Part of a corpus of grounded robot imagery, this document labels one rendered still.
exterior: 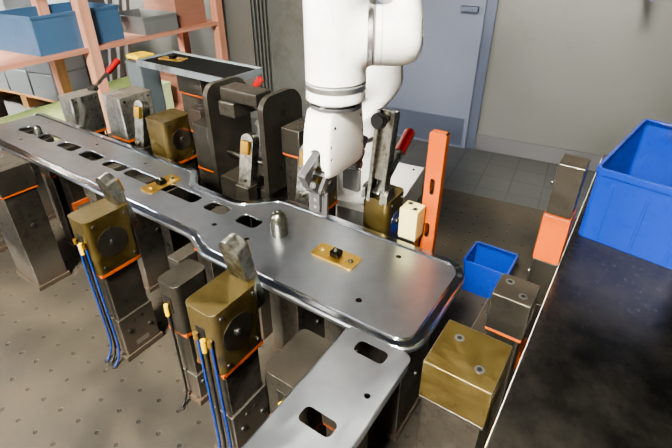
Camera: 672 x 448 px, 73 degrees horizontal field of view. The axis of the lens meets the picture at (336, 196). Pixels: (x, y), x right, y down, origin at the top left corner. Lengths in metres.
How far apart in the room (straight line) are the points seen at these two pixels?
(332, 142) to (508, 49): 3.01
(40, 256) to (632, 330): 1.24
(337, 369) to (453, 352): 0.15
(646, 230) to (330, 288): 0.50
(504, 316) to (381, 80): 0.75
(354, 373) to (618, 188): 0.50
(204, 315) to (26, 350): 0.65
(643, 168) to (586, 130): 2.56
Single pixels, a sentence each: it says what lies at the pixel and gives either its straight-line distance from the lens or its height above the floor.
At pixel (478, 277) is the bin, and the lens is 1.19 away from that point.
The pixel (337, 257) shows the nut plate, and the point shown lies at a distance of 0.78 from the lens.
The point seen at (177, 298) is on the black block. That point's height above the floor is 0.97.
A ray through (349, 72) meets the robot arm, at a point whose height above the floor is 1.33.
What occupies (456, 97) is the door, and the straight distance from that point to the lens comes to 3.68.
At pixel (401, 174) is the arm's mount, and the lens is 1.51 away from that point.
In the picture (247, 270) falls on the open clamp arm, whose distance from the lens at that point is 0.67.
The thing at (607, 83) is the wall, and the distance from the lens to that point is 3.60.
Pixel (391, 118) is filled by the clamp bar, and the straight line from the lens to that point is 0.80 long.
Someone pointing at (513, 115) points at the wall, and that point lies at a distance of 3.69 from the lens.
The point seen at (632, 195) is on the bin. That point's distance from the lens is 0.84.
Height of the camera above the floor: 1.48
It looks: 30 degrees down
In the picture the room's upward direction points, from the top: straight up
